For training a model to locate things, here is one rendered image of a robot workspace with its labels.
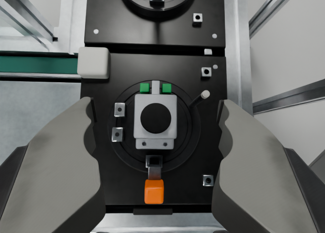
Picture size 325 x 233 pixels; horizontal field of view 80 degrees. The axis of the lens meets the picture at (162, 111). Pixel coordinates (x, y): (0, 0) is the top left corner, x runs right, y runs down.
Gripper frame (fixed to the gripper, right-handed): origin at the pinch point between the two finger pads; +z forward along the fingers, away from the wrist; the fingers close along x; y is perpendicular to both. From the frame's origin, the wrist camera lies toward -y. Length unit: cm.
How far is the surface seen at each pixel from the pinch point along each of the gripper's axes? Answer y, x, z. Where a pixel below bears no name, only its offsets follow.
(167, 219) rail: 24.6, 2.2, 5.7
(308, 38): 3, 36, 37
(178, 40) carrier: 1.9, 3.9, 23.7
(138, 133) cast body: 6.5, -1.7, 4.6
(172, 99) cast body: 3.9, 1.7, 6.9
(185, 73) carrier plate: 6.2, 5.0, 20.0
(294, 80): 11.4, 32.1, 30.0
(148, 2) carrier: -3.4, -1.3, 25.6
